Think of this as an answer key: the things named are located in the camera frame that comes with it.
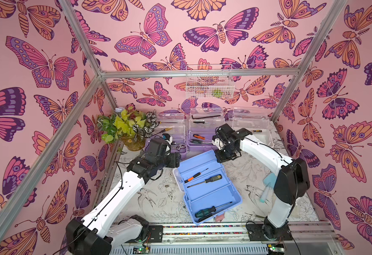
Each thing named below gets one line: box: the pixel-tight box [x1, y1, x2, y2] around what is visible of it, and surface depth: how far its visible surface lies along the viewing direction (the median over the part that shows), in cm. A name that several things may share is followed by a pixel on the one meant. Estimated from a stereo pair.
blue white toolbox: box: [172, 149, 243, 226], surface depth 83 cm
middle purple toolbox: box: [187, 107, 225, 152], surface depth 112 cm
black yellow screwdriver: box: [186, 174, 223, 189], surface depth 83 cm
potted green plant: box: [97, 103, 159, 152], surface depth 89 cm
